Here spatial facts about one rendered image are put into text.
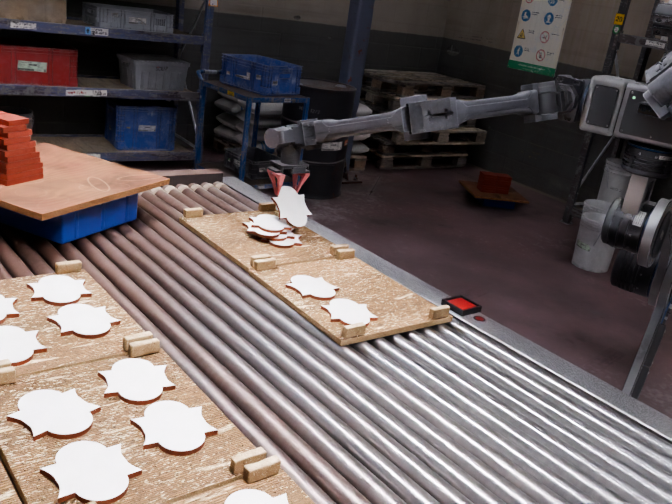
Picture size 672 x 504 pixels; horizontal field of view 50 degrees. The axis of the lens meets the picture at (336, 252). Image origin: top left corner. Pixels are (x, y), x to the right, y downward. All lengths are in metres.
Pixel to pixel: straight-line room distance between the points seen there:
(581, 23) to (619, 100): 5.17
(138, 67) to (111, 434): 4.95
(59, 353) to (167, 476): 0.41
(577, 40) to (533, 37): 0.52
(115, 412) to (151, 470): 0.17
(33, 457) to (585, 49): 6.54
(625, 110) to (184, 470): 1.52
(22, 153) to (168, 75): 4.11
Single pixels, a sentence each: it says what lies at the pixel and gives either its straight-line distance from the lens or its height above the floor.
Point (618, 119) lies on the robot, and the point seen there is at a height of 1.42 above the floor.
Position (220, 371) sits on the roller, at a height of 0.92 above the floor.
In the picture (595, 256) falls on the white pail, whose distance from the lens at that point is 5.42.
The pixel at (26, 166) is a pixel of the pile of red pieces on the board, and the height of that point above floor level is 1.08.
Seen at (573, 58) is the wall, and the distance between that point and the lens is 7.30.
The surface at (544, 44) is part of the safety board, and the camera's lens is 7.53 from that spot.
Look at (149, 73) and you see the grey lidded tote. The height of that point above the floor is 0.77.
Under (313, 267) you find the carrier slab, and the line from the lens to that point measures 1.96.
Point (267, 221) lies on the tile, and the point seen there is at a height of 0.97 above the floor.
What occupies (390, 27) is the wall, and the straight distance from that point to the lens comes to 8.02.
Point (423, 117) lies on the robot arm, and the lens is 1.80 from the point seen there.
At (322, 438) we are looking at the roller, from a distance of 1.30.
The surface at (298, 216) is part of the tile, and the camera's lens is 2.14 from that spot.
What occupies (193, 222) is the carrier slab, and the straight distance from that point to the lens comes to 2.19.
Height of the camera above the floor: 1.67
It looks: 20 degrees down
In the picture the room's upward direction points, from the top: 9 degrees clockwise
